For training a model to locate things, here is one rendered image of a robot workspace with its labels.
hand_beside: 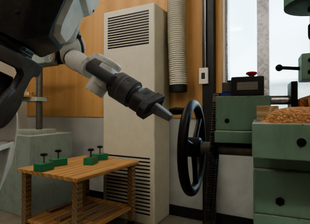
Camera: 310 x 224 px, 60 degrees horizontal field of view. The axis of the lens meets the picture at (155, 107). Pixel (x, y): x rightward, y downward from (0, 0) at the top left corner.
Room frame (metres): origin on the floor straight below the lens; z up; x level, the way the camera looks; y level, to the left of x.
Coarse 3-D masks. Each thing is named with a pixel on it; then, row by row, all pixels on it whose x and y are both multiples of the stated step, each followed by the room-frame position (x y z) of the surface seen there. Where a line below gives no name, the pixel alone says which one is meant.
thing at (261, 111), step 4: (256, 108) 0.61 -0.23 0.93; (260, 108) 0.60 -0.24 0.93; (264, 108) 0.59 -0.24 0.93; (268, 108) 0.58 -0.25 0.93; (272, 108) 0.59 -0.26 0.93; (276, 108) 0.59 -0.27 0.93; (256, 112) 0.61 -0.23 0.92; (260, 112) 0.60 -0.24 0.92; (264, 112) 0.59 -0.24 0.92; (268, 112) 0.58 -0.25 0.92; (256, 116) 0.61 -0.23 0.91; (260, 116) 0.60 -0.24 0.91; (264, 116) 0.59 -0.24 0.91
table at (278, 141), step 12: (216, 132) 0.69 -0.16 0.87; (228, 132) 0.68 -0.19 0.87; (240, 132) 0.67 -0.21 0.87; (252, 132) 0.46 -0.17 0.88; (264, 132) 0.45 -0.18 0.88; (276, 132) 0.44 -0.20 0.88; (288, 132) 0.44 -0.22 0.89; (300, 132) 0.43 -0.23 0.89; (252, 144) 0.46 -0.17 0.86; (264, 144) 0.45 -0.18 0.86; (276, 144) 0.44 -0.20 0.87; (288, 144) 0.44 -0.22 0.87; (300, 144) 0.43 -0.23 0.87; (252, 156) 0.46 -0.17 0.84; (264, 156) 0.45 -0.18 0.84; (276, 156) 0.44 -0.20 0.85; (288, 156) 0.44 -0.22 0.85; (300, 156) 0.43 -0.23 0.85
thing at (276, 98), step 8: (288, 88) 0.72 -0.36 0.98; (296, 88) 0.66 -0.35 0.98; (272, 96) 0.71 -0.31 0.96; (280, 96) 0.71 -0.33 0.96; (288, 96) 0.70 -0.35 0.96; (296, 96) 0.66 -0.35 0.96; (272, 104) 0.72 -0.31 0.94; (280, 104) 0.71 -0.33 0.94; (288, 104) 0.70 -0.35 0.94; (296, 104) 0.66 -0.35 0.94
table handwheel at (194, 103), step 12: (192, 108) 0.76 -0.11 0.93; (180, 120) 0.72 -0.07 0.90; (180, 132) 0.70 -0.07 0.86; (204, 132) 0.93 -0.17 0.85; (180, 144) 0.69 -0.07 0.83; (192, 144) 0.78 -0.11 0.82; (204, 144) 0.80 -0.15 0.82; (228, 144) 0.78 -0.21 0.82; (240, 144) 0.77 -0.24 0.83; (180, 156) 0.69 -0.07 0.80; (192, 156) 0.81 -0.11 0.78; (204, 156) 0.93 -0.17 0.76; (180, 168) 0.69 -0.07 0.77; (192, 168) 0.84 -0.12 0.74; (180, 180) 0.71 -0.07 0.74; (192, 192) 0.76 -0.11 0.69
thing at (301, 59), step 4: (300, 56) 0.70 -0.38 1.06; (304, 56) 0.69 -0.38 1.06; (308, 56) 0.68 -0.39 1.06; (300, 60) 0.70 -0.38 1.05; (304, 60) 0.69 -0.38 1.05; (308, 60) 0.68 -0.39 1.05; (300, 64) 0.70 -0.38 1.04; (304, 64) 0.69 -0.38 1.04; (308, 64) 0.68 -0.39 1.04; (300, 68) 0.70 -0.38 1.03; (304, 68) 0.69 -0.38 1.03; (308, 68) 0.68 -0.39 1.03; (300, 72) 0.71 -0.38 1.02; (304, 72) 0.69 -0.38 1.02; (308, 72) 0.68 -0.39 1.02; (300, 76) 0.71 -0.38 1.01; (304, 76) 0.69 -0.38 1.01; (308, 76) 0.68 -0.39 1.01; (300, 80) 0.71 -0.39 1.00; (304, 80) 0.69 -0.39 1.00; (308, 80) 0.69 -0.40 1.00
